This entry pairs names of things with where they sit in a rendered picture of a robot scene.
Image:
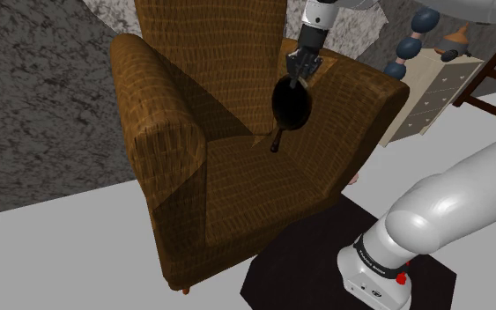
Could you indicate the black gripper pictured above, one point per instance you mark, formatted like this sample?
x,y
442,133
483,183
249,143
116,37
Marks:
x,y
310,36

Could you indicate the black frying pan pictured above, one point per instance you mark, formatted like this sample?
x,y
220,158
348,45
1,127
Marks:
x,y
291,105

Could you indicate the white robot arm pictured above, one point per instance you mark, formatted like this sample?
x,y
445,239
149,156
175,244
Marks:
x,y
445,206

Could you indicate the blue beaded floor lamp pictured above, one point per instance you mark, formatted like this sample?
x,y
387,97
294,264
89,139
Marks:
x,y
410,45

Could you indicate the cream chest of drawers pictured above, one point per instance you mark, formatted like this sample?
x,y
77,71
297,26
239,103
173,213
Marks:
x,y
432,92

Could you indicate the brown woven armchair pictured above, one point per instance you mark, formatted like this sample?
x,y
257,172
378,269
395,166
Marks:
x,y
239,189

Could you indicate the orange and grey vase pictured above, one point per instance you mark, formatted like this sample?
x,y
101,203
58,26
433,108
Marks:
x,y
454,43

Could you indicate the dark red wooden table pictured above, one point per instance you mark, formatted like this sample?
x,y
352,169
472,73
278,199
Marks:
x,y
490,73

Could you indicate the dark robot stand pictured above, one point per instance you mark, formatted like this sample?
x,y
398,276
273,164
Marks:
x,y
307,262

